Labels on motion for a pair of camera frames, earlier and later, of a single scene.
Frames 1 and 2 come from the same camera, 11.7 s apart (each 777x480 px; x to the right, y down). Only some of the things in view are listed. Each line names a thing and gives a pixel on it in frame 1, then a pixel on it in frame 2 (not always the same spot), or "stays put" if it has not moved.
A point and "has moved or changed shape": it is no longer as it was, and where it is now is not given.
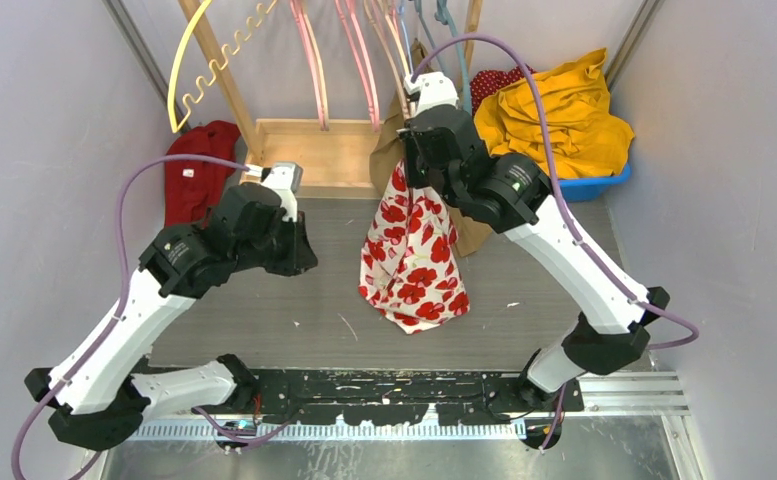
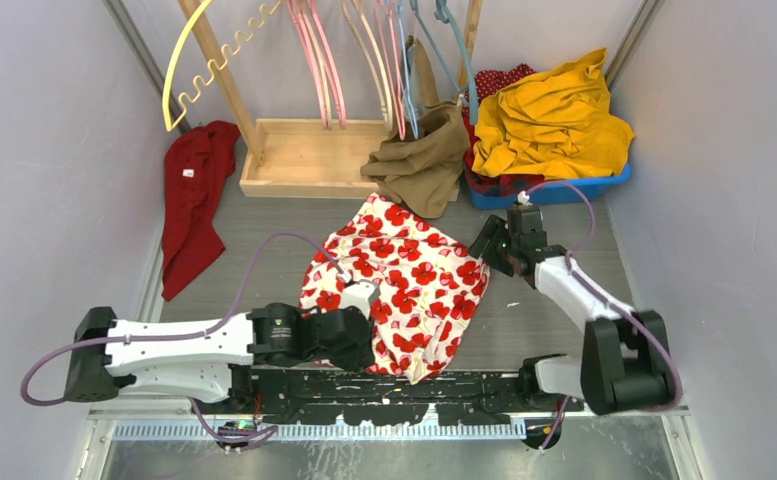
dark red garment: (192, 190) stays put
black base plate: (397, 397) stays put
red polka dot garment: (485, 83) stays put
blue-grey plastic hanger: (444, 17) has moved or changed shape
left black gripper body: (276, 253) -> (350, 358)
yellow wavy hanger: (210, 81) stays put
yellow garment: (585, 140) stays put
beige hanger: (405, 98) -> (387, 123)
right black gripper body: (421, 176) -> (514, 248)
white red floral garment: (411, 270) has moved or changed shape
